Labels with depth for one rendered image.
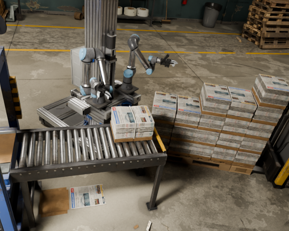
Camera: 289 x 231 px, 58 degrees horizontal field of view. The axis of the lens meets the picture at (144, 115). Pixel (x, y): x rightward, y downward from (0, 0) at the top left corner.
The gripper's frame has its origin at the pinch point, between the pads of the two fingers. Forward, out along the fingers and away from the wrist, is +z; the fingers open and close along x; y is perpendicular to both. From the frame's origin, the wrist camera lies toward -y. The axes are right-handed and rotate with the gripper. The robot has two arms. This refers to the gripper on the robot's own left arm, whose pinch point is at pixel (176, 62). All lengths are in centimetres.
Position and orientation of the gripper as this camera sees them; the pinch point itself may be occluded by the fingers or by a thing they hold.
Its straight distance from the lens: 324.8
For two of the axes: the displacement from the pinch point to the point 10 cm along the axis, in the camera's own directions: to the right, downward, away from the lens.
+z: 9.7, 2.3, -1.0
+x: -2.3, 6.5, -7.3
